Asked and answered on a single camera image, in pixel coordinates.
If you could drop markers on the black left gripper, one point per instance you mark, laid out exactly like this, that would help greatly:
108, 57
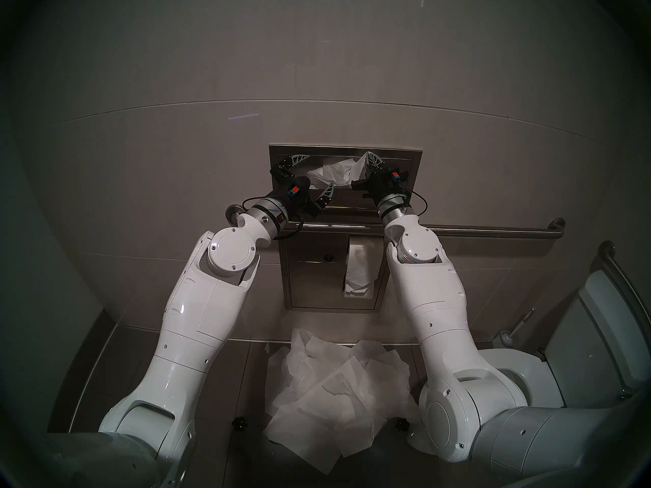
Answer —
302, 202

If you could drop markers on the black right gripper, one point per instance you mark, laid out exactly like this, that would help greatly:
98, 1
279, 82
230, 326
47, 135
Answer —
376, 187

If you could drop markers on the white paper toilet seat cover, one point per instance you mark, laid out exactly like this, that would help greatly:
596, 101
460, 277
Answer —
330, 174

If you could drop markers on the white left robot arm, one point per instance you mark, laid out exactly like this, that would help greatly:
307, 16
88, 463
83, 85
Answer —
203, 309

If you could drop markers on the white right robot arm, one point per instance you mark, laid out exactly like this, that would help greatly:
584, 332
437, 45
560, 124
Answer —
437, 299

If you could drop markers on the white toilet paper roll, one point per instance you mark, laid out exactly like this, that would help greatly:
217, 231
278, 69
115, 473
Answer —
358, 263

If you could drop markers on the white toilet brush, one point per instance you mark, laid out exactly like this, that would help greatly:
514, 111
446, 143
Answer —
506, 338

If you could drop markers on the white toilet tank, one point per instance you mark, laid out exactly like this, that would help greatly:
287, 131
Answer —
600, 339

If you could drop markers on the long steel grab bar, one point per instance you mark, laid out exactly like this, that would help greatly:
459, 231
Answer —
483, 231

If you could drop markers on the pile of white paper sheets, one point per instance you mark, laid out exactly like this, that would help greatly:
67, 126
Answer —
330, 390

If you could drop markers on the black round floor knob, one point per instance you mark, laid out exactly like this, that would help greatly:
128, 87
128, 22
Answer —
402, 426
238, 424

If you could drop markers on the short steel grab bar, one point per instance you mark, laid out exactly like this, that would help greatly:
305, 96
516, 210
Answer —
618, 273

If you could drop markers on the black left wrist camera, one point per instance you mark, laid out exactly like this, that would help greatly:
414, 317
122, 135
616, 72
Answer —
294, 190

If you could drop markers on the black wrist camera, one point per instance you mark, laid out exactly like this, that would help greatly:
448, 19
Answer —
294, 190
396, 176

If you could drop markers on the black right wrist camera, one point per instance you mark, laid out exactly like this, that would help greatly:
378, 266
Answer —
396, 176

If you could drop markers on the stainless steel wall dispenser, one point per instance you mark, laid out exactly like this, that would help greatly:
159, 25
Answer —
315, 294

